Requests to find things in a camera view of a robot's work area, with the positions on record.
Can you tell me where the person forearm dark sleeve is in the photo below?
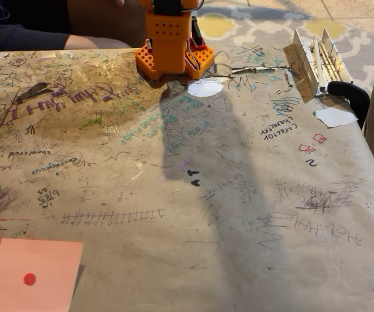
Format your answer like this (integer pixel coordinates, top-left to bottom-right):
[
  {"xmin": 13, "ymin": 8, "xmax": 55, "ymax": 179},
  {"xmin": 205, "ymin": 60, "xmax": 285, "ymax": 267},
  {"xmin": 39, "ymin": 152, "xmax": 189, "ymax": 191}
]
[{"xmin": 0, "ymin": 0, "xmax": 133, "ymax": 53}]

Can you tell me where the white round sticker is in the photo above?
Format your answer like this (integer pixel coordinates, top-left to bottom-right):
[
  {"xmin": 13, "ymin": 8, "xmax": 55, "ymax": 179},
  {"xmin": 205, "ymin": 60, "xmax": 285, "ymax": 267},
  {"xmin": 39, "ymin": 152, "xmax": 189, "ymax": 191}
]
[{"xmin": 187, "ymin": 77, "xmax": 224, "ymax": 98}]

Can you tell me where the grey yellow patterned rug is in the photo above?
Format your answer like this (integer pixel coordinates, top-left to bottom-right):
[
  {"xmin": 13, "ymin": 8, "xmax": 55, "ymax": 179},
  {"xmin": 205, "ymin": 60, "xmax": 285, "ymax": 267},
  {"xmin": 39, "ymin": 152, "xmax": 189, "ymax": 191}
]
[{"xmin": 193, "ymin": 5, "xmax": 374, "ymax": 95}]

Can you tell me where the scribbled brown paper table cover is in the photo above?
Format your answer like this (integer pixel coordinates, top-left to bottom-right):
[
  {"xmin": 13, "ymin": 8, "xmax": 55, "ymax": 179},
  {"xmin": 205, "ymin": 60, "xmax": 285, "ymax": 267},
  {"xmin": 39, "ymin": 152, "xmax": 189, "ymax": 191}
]
[{"xmin": 0, "ymin": 44, "xmax": 374, "ymax": 312}]

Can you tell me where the white paper scrap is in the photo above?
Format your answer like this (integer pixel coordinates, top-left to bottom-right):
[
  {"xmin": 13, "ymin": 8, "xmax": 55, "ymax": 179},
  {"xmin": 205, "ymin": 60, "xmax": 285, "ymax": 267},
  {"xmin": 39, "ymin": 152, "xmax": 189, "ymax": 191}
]
[{"xmin": 313, "ymin": 106, "xmax": 360, "ymax": 129}]

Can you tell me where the black table clamp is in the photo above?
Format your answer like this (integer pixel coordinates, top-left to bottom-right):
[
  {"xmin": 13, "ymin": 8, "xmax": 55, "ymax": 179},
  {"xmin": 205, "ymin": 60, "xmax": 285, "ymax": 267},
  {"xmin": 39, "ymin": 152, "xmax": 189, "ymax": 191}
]
[{"xmin": 326, "ymin": 81, "xmax": 371, "ymax": 130}]

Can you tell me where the pink paper sheet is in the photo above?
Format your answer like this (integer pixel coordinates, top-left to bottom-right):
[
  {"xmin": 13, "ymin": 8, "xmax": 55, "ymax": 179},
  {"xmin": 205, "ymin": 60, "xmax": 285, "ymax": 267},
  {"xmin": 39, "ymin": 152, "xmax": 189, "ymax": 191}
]
[{"xmin": 0, "ymin": 237, "xmax": 84, "ymax": 312}]

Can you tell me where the red white servo cable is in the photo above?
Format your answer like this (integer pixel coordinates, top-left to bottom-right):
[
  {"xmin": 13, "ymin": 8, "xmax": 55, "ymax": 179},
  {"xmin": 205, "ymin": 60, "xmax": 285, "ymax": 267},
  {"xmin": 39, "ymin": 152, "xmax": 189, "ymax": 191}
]
[{"xmin": 185, "ymin": 16, "xmax": 205, "ymax": 72}]

